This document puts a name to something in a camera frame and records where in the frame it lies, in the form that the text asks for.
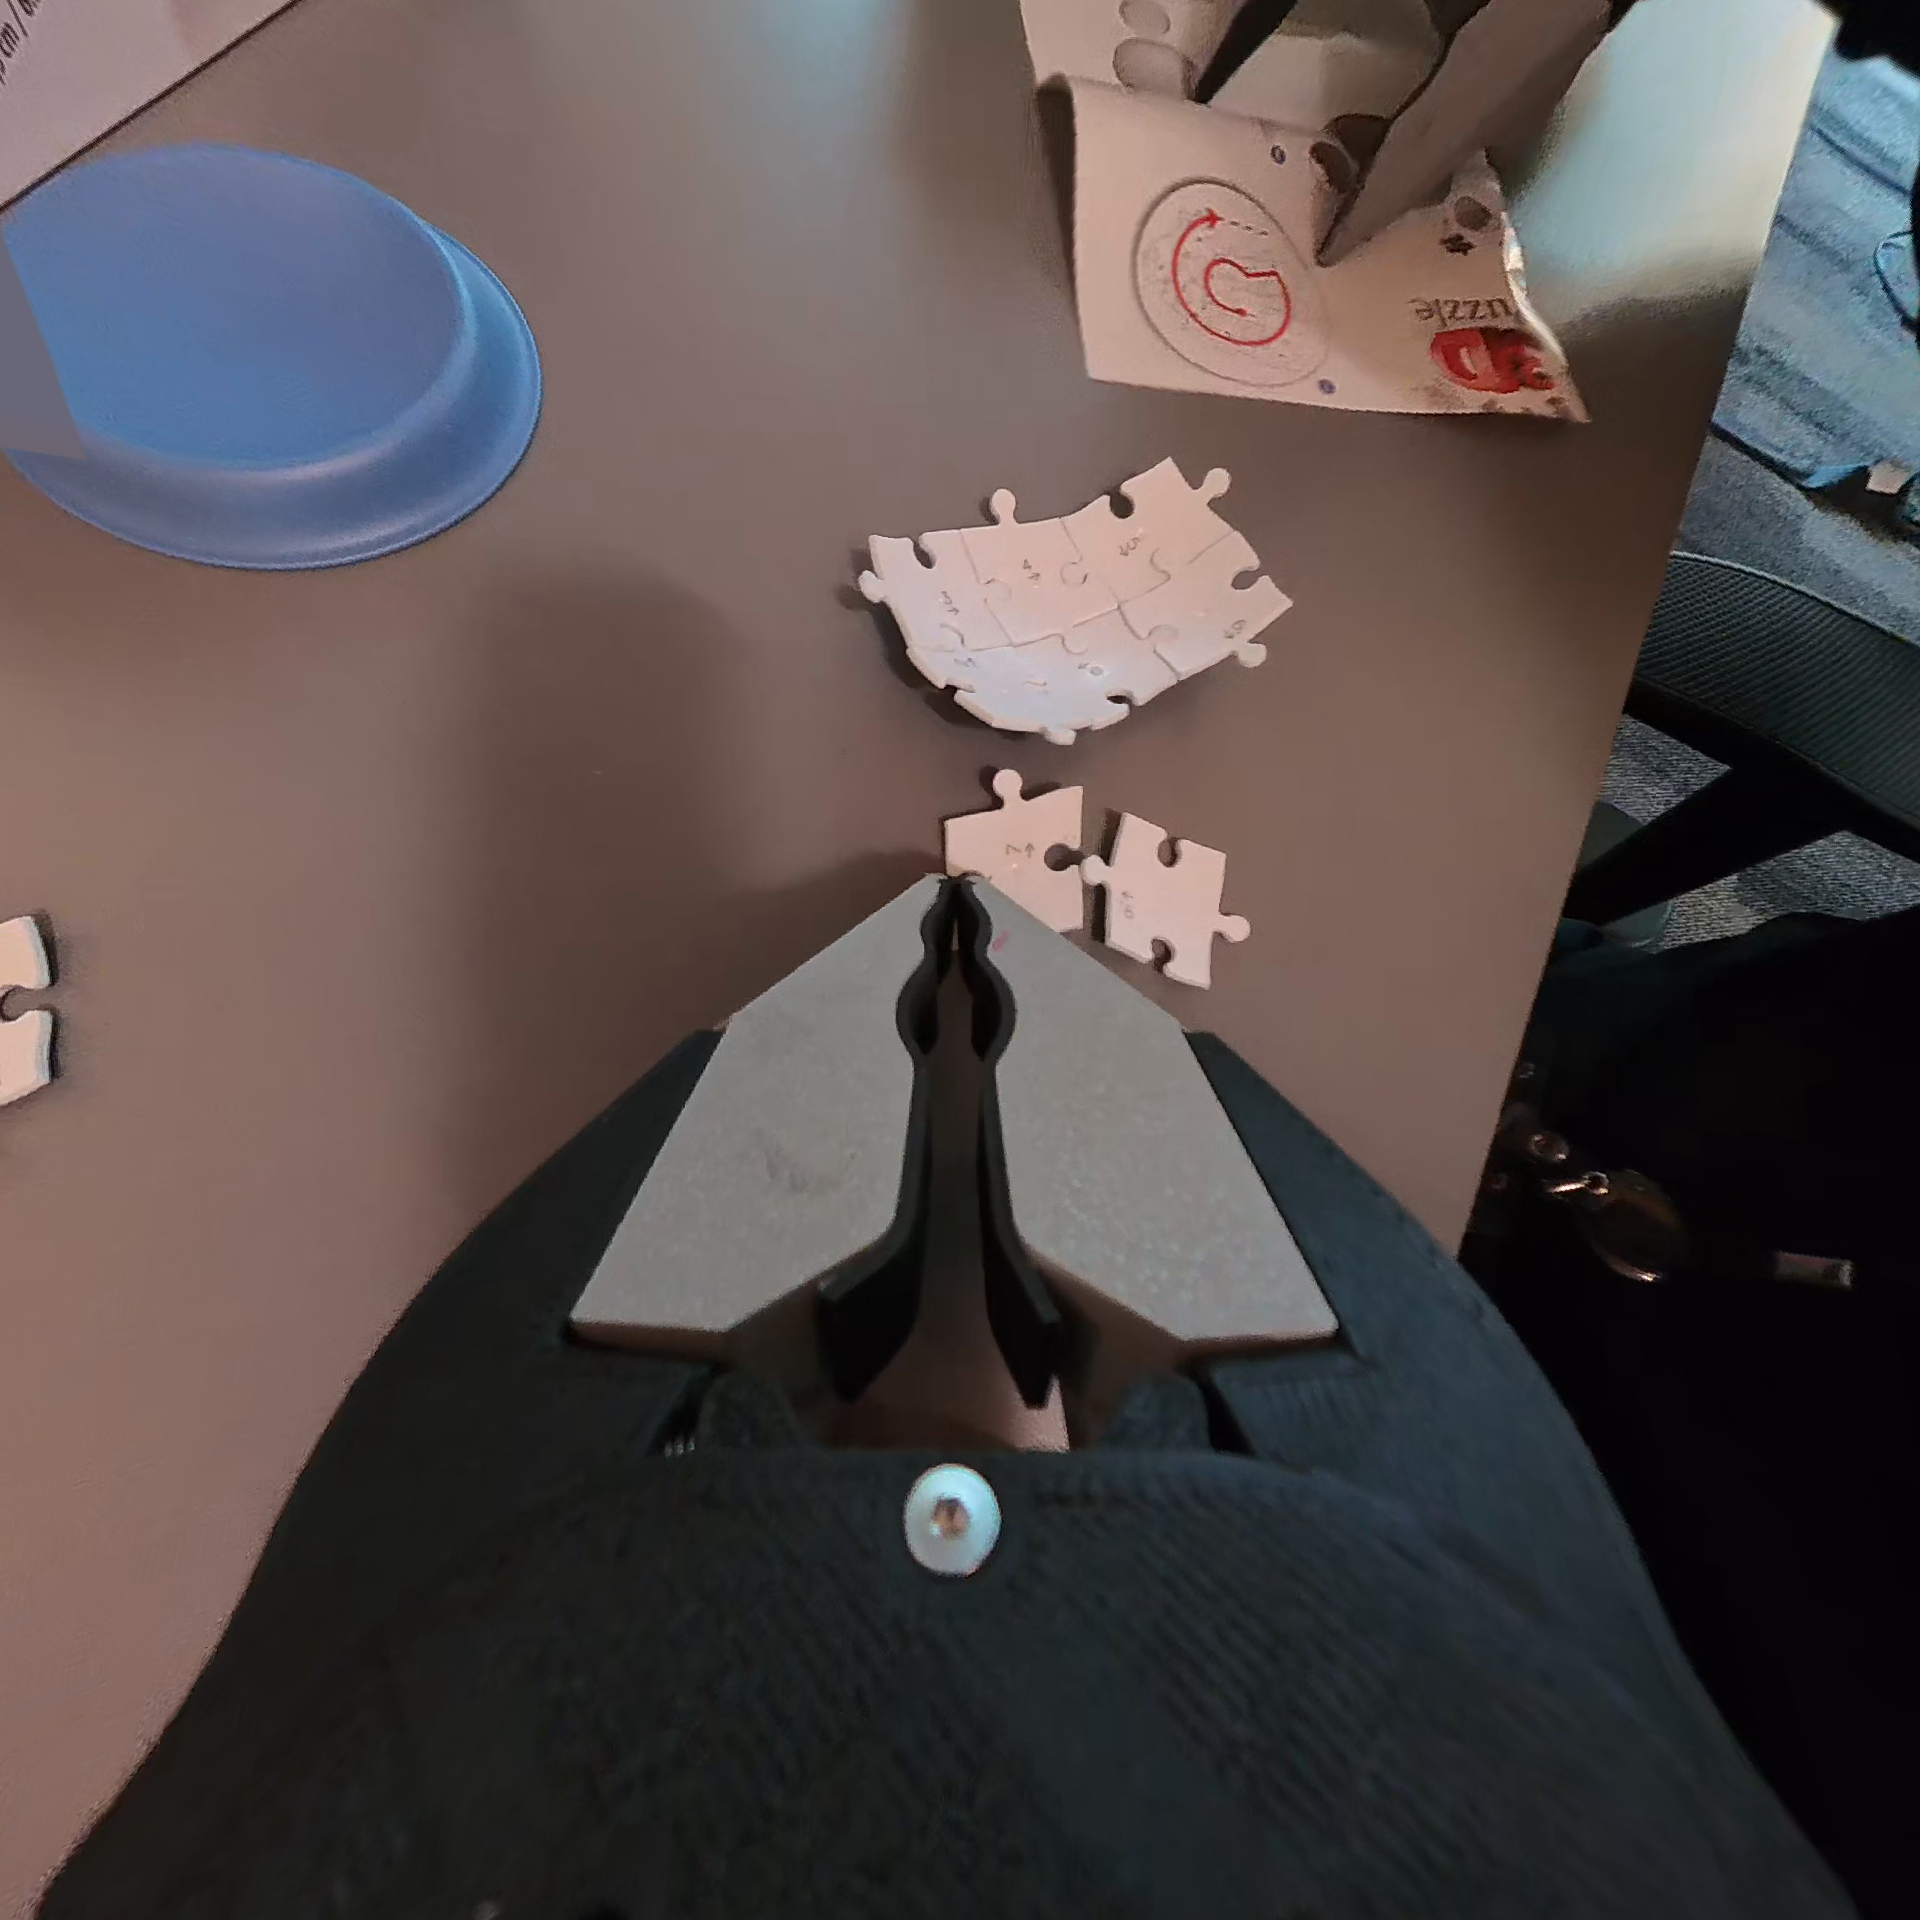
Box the grey office chair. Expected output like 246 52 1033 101
1560 546 1920 961

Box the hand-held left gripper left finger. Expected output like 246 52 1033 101
566 874 963 1403

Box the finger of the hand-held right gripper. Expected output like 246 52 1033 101
1195 0 1310 108
1316 0 1620 263

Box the blue round puzzle stand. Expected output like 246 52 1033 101
0 142 545 572

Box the assembled curved white puzzle section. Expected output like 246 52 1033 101
859 456 1296 747

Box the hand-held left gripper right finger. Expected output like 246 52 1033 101
955 876 1342 1410

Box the printed instruction leaflet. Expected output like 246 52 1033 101
1017 0 1592 425

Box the cartoon printed puzzle box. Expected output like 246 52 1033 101
0 0 302 211

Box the white puzzle piece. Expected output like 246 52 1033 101
943 766 1087 936
0 912 60 1107
1081 812 1252 989

